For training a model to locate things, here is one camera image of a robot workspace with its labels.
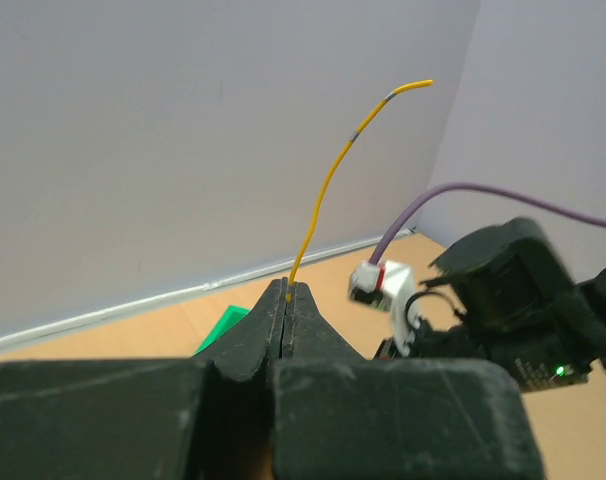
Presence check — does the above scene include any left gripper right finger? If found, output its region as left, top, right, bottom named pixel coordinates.
left=270, top=282, right=545, bottom=479

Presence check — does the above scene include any near green plastic bin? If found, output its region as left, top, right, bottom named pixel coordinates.
left=193, top=305, right=249, bottom=357

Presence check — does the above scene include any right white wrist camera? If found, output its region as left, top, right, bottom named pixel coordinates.
left=348, top=261, right=422, bottom=357

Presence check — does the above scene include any aluminium table edge frame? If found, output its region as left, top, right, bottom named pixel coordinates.
left=0, top=240, right=389, bottom=362

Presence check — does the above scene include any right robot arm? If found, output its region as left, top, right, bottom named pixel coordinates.
left=375, top=217, right=606, bottom=392

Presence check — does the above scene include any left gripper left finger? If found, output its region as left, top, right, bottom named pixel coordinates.
left=0, top=280, right=286, bottom=479

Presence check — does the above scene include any yellow wire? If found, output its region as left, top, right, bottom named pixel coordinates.
left=285, top=78, right=434, bottom=304

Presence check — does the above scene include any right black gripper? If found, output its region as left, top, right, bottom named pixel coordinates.
left=374, top=321, right=487, bottom=360

